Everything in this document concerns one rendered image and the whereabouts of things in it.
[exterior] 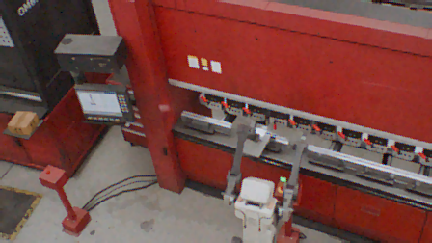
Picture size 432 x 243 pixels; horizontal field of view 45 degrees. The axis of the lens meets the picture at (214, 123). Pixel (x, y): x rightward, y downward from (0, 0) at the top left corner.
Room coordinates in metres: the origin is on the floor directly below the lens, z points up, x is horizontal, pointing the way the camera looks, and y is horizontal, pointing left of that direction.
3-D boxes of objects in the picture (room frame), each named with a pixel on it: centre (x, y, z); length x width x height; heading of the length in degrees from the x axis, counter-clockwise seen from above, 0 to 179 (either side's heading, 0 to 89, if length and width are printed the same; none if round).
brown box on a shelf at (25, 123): (3.71, 1.79, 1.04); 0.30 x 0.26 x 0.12; 63
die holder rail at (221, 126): (3.48, 0.07, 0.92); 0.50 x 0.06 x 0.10; 58
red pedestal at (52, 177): (3.23, 1.52, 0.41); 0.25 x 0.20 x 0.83; 148
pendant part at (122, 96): (3.39, 0.87, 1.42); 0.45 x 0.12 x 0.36; 73
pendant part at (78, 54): (3.49, 0.89, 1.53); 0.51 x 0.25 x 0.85; 73
